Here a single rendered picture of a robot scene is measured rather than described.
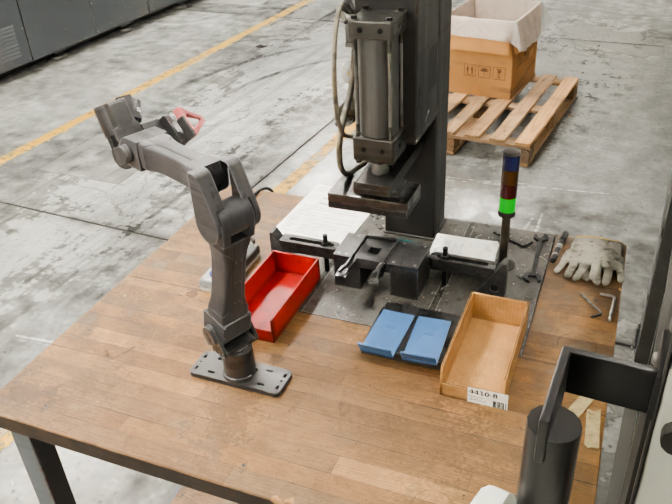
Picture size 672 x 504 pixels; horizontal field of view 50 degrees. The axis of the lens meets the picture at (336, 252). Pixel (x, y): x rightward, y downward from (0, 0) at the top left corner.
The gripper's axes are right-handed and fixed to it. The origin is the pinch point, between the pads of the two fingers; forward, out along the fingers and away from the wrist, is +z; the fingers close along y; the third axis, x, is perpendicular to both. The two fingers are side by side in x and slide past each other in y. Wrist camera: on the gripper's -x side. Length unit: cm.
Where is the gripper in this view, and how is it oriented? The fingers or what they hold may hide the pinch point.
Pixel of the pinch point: (187, 131)
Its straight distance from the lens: 158.8
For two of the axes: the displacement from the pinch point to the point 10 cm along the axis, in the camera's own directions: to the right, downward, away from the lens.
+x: 5.6, 8.3, 0.5
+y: -6.9, 4.2, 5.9
